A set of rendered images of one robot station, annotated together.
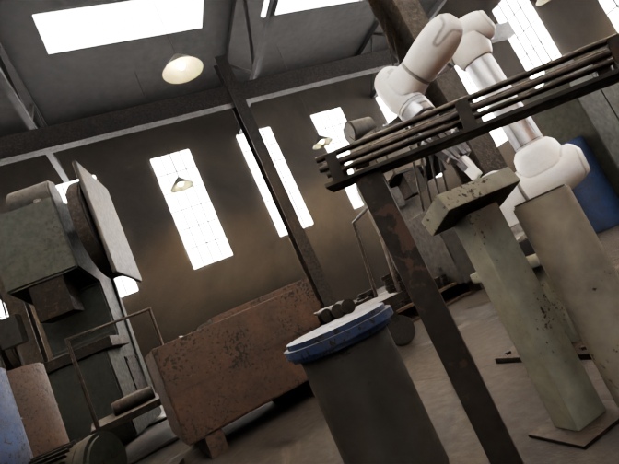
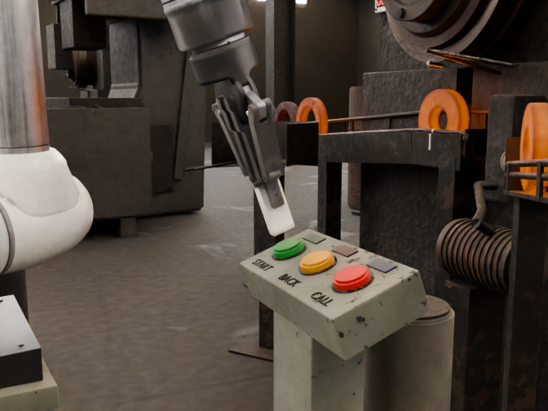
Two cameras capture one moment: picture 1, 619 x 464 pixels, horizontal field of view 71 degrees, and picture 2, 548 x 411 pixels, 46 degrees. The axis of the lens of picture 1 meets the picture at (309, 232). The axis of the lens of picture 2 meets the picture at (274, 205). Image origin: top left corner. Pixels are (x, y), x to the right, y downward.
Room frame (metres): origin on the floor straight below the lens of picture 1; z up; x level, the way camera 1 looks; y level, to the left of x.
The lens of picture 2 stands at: (1.19, 0.32, 0.79)
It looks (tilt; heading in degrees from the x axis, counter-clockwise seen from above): 9 degrees down; 266
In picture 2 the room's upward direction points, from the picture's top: straight up
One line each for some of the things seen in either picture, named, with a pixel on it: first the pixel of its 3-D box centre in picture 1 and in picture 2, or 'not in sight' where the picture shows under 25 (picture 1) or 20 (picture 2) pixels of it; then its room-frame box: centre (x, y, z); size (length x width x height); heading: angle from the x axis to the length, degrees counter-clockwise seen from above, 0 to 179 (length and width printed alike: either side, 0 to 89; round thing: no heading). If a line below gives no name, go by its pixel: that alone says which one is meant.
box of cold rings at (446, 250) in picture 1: (470, 237); not in sight; (4.40, -1.45, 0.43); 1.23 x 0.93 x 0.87; 109
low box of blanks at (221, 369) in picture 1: (238, 366); not in sight; (2.74, 0.75, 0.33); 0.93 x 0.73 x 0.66; 118
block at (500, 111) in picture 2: not in sight; (515, 148); (0.56, -1.08, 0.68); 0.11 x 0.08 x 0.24; 21
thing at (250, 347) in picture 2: not in sight; (265, 237); (1.09, -1.66, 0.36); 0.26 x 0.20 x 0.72; 146
